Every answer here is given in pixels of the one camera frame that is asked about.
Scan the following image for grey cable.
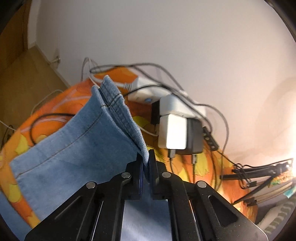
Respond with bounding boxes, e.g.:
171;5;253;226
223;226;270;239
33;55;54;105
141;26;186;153
89;62;230;163

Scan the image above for light blue denim pants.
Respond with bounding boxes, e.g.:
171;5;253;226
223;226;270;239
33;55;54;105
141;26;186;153
0;75;173;241

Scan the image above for white power strip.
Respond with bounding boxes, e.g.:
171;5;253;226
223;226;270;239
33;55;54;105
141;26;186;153
125;77;206;119

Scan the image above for black tripod stand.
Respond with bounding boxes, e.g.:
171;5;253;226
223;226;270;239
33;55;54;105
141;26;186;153
220;158;293;205

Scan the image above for wooden door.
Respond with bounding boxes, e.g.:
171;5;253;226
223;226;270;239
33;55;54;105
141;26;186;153
1;0;32;72

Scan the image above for black cable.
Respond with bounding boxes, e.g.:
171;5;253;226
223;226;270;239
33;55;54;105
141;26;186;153
29;112;77;145

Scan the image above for white green patterned pillow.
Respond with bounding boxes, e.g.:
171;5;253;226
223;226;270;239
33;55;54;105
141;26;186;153
257;201;295;240

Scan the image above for white power adapter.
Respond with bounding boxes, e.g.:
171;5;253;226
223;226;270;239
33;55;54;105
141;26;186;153
158;114;187;150

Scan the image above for orange floral bedspread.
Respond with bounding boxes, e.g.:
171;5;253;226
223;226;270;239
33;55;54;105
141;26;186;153
0;67;258;229

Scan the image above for black usb hub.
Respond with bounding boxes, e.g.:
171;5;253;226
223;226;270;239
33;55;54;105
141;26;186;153
203;126;219;151

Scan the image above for black power adapter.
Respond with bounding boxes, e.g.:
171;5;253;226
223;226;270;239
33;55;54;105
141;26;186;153
176;118;204;155

